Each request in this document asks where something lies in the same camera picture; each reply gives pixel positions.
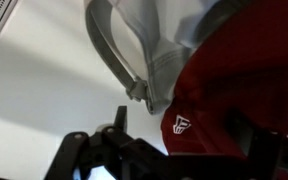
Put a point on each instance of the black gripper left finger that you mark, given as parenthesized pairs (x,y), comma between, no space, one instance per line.
(70,153)

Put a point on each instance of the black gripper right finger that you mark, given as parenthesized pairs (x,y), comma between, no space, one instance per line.
(264,156)

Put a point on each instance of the red baseball cap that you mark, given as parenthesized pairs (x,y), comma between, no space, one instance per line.
(244,66)

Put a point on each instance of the grey baseball cap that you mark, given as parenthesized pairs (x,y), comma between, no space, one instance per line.
(164,50)

